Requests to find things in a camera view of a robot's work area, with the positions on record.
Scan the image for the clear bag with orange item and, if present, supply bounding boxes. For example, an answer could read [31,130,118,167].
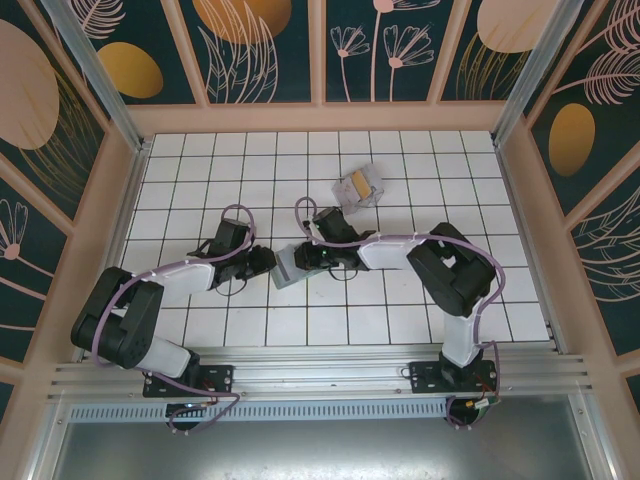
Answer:
[331,161,387,217]

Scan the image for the green card holder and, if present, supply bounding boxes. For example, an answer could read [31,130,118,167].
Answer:
[271,242,326,291]

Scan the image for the white card with pink print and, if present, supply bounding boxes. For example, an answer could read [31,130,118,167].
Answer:
[333,178,362,215]

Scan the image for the orange card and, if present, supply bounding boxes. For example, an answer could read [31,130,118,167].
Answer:
[350,170,372,198]

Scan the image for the black electronics board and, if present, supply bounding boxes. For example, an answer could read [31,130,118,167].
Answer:
[446,394,502,430]
[166,401,214,434]

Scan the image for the grey metal sheet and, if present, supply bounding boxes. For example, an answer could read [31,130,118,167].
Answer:
[47,422,609,480]

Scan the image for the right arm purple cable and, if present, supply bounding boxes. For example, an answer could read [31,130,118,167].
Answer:
[294,196,504,432]

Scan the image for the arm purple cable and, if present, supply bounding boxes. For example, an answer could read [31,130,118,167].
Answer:
[294,196,504,432]
[93,203,259,435]

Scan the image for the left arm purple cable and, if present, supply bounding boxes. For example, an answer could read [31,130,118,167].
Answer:
[93,203,259,435]

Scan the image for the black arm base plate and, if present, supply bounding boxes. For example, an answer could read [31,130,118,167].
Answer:
[143,363,236,400]
[408,359,500,397]

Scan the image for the aluminium mounting rail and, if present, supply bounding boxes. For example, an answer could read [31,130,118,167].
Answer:
[46,344,597,407]

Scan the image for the slotted grey cable duct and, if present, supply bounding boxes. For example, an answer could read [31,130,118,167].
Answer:
[66,402,450,424]

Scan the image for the aluminium frame post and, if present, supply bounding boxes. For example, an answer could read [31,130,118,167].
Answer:
[40,0,151,154]
[491,0,587,149]

